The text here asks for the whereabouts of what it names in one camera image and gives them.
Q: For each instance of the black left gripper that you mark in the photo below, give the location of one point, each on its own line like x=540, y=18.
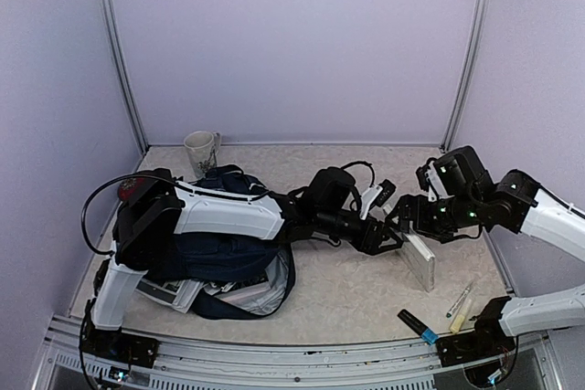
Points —
x=370, y=244

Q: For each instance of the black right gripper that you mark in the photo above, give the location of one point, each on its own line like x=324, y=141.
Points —
x=406, y=205

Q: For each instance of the grey book with G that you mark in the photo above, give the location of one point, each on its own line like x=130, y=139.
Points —
x=419, y=259

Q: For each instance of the navy blue student backpack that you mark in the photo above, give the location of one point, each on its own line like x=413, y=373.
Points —
x=224, y=229

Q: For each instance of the grey ianra book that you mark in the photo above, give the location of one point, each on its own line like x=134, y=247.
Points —
x=178, y=295

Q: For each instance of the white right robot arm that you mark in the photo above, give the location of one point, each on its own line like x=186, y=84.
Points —
x=458, y=192

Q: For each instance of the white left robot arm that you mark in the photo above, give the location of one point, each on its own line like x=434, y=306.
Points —
x=328, y=206

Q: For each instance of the white green-tip pen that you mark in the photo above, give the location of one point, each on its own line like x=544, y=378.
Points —
x=459, y=301

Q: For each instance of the black blue highlighter marker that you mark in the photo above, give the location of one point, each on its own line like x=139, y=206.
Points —
x=419, y=327

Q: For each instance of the yellow highlighter marker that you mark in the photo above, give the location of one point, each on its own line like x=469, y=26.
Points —
x=460, y=317

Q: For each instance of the white floral paper cup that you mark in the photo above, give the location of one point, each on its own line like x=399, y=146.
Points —
x=202, y=150

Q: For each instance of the red floral round coaster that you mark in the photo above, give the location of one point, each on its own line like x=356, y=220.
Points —
x=132, y=188

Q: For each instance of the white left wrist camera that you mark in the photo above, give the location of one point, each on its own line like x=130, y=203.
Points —
x=375, y=196

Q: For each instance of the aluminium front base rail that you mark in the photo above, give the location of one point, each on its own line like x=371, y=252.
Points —
x=181, y=363

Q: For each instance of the right aluminium frame post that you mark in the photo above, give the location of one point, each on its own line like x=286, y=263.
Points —
x=466, y=77

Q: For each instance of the aluminium frame post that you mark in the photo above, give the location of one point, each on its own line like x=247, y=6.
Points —
x=466, y=77
x=129, y=103

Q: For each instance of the left aluminium frame post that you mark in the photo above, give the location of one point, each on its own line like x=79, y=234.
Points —
x=129, y=103

